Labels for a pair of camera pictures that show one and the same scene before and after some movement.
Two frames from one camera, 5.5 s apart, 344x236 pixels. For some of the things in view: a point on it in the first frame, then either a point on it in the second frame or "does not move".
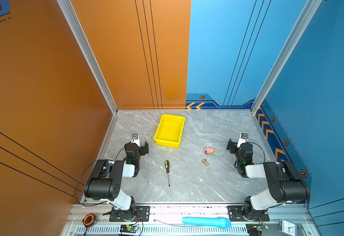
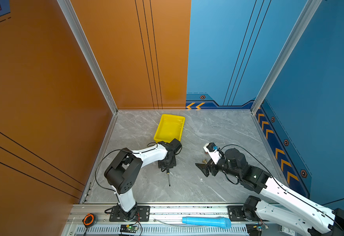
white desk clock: (288, 227) does not move
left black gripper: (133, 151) to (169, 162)
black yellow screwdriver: (167, 165) does not move
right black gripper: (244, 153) to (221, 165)
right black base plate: (235, 214) does not move
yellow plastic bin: (169, 131) does not move
